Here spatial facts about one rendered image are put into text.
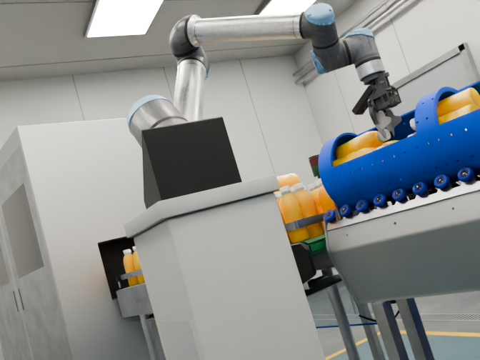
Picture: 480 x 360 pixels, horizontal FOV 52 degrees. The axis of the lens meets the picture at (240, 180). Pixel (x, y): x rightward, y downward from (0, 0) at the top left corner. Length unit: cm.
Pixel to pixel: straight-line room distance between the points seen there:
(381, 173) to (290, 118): 556
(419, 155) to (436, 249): 29
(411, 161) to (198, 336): 83
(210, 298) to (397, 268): 77
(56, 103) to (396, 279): 493
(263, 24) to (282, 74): 563
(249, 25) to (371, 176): 66
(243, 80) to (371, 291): 544
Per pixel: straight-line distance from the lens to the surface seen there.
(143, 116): 141
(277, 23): 174
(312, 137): 725
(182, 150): 124
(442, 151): 152
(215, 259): 114
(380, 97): 174
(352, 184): 170
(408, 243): 163
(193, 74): 188
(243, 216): 118
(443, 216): 155
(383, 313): 181
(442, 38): 580
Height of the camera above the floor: 96
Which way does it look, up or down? 7 degrees up
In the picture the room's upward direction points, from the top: 17 degrees counter-clockwise
